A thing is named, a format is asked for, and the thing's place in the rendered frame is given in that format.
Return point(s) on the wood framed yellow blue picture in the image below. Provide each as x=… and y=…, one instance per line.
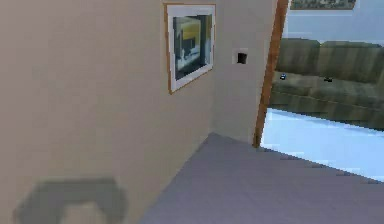
x=191, y=43

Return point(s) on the small black remote control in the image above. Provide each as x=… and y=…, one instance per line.
x=328, y=79

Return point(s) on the brown wooden door frame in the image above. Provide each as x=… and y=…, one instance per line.
x=270, y=70

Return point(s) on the dark green framed wall picture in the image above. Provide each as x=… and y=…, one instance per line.
x=321, y=4

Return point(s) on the white wall light switch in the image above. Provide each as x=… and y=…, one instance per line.
x=240, y=57

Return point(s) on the olive green sofa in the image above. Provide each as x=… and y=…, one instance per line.
x=333, y=86

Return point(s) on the small blue object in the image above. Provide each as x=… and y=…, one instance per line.
x=283, y=76

